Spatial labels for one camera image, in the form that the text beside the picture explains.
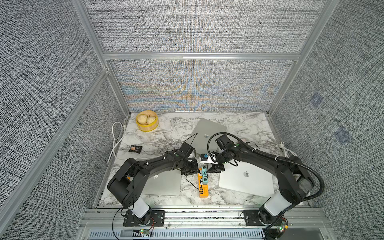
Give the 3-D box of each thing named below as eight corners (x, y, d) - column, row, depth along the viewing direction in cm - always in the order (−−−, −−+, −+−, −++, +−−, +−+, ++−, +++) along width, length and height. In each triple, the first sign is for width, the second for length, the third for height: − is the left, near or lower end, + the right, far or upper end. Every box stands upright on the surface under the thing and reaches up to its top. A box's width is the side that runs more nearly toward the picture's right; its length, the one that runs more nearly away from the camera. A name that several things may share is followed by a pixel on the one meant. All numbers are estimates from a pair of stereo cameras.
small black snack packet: (130, 152, 100) (128, 150, 98) (132, 146, 103) (131, 144, 101) (139, 153, 99) (138, 151, 97) (142, 147, 102) (141, 146, 100)
